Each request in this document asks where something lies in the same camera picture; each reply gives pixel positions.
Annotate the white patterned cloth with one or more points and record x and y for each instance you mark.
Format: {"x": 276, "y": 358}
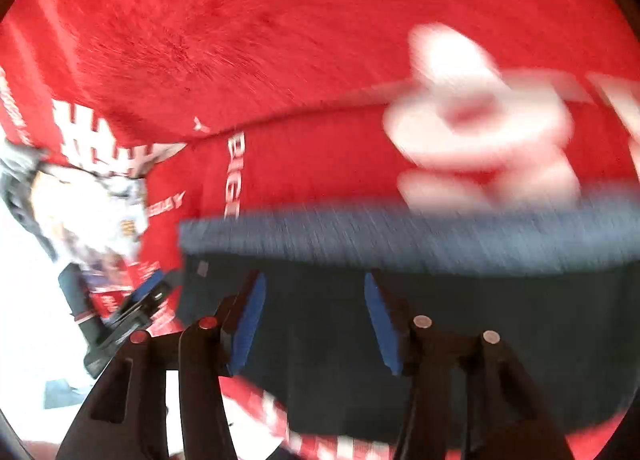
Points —
{"x": 85, "y": 220}

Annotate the red printed blanket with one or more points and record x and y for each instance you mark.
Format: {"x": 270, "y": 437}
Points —
{"x": 250, "y": 40}

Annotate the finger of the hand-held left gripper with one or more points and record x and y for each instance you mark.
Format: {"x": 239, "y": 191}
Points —
{"x": 72, "y": 290}
{"x": 149, "y": 286}

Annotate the grey cloth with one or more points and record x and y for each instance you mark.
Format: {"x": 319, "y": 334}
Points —
{"x": 20, "y": 190}

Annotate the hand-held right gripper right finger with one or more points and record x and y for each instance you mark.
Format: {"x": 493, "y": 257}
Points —
{"x": 382, "y": 325}

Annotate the black pants with grey waistband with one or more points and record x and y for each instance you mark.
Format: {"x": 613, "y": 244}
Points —
{"x": 325, "y": 340}

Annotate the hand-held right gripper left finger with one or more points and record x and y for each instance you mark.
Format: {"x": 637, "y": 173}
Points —
{"x": 247, "y": 325}

